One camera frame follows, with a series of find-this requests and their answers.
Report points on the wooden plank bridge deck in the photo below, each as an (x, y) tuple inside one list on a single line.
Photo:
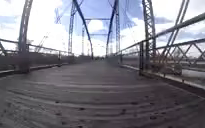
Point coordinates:
[(96, 96)]

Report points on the metal bridge railing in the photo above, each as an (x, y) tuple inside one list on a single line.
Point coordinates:
[(181, 58), (40, 60)]

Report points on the distant crane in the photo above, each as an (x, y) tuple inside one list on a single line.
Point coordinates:
[(41, 41)]

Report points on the steel bridge truss frame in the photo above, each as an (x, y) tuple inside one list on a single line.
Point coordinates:
[(71, 30)]

